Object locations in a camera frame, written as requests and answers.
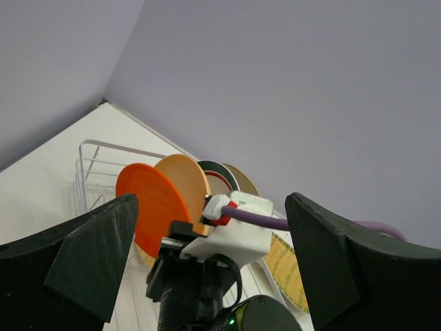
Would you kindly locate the orange plate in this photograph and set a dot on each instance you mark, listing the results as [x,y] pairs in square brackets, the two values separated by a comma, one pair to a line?
[160,203]

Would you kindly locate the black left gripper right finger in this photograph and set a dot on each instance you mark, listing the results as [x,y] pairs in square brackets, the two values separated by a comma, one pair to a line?
[358,279]

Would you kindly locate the large cream bird plate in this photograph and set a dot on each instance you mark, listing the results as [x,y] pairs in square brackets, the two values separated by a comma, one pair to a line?
[244,183]

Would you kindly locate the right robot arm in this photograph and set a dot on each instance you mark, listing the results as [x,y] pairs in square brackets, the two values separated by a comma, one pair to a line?
[261,312]

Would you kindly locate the woven bamboo tray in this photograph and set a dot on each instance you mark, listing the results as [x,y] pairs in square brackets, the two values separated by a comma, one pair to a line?
[283,266]

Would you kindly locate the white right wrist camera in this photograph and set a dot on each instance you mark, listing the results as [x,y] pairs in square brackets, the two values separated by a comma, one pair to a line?
[241,241]

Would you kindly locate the white wire dish rack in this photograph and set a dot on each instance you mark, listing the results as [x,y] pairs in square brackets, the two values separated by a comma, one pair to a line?
[97,169]

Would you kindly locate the white plate green red rim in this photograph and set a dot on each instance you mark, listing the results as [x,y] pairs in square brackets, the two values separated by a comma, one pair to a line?
[221,180]

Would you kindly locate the plain beige plate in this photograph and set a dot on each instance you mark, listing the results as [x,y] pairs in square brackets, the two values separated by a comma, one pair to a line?
[190,180]

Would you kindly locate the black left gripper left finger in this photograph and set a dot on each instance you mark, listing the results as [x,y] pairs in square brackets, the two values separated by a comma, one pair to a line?
[67,277]

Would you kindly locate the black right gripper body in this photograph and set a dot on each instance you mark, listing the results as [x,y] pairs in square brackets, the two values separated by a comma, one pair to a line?
[193,295]

